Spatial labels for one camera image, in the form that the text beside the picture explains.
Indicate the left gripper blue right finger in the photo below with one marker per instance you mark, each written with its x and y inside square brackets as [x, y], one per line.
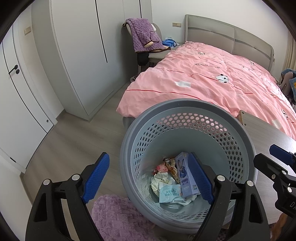
[248, 222]

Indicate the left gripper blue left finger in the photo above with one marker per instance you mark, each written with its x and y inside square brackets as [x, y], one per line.
[47, 221]

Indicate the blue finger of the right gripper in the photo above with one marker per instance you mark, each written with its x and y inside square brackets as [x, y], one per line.
[268, 167]
[286, 157]

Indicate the lavender long carton box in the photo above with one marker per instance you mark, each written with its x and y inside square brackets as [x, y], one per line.
[187, 182]

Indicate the blue baby wipes pack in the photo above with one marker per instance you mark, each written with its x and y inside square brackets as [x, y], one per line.
[169, 193]

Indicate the red white snack wrapper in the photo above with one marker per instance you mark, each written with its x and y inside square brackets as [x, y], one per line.
[170, 163]

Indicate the written paper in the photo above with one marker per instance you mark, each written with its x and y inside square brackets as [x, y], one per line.
[161, 177]

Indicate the pink pig toy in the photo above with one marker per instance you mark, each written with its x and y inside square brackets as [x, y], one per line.
[162, 168]

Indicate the white tissue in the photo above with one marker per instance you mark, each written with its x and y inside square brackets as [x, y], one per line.
[184, 201]

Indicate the red candy wrapper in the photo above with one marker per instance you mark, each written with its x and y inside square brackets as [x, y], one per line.
[155, 171]

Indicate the grey perforated trash basket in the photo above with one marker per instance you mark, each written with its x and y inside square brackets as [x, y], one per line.
[172, 129]

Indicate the grey wooden table board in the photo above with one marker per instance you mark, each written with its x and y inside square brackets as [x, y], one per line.
[263, 135]

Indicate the purple fluffy rug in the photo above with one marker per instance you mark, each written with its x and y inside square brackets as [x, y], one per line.
[116, 218]

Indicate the blue denim bear jacket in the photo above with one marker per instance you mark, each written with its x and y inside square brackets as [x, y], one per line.
[286, 76]

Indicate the beige curtain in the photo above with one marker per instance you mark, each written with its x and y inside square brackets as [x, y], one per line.
[290, 58]

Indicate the pink bed duvet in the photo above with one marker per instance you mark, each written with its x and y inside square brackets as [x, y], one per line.
[207, 73]

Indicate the grey upholstered headboard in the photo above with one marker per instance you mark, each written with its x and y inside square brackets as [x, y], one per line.
[229, 38]

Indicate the blue bag on nightstand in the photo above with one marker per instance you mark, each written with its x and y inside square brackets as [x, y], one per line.
[169, 42]

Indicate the grey chair left of bed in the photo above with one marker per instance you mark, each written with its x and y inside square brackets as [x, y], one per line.
[144, 58]

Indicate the white wardrobe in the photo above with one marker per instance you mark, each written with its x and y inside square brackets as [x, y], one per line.
[84, 49]

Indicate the purple knitted blanket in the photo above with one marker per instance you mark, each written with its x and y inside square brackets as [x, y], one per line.
[144, 37]

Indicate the white door with handle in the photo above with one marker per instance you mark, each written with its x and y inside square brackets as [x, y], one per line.
[24, 124]

